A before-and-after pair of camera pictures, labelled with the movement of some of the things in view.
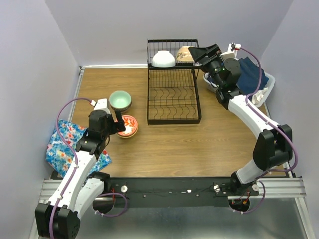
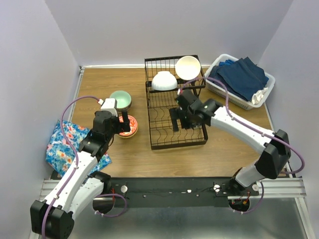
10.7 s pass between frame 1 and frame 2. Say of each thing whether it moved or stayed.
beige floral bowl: moved
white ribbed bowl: moved
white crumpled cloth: stayed
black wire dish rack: moved
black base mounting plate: stayed
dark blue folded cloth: stayed
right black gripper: moved
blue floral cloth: stayed
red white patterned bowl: stayed
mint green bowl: stayed
